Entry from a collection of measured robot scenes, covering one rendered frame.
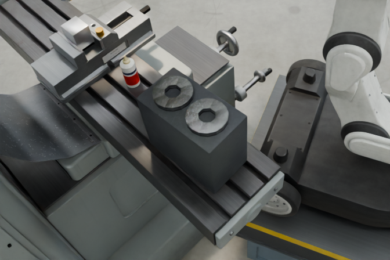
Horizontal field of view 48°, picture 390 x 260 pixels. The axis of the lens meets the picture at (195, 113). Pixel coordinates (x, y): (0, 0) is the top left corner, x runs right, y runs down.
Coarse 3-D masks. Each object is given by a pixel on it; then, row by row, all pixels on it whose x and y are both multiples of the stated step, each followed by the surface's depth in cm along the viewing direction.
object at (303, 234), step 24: (264, 120) 176; (264, 216) 152; (288, 216) 151; (312, 216) 150; (336, 216) 150; (264, 240) 162; (288, 240) 150; (312, 240) 146; (336, 240) 145; (360, 240) 144; (384, 240) 143
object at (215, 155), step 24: (168, 72) 99; (144, 96) 95; (168, 96) 95; (192, 96) 93; (216, 96) 94; (144, 120) 101; (168, 120) 91; (192, 120) 89; (216, 120) 88; (240, 120) 89; (168, 144) 100; (192, 144) 89; (216, 144) 87; (240, 144) 96; (192, 168) 99; (216, 168) 93
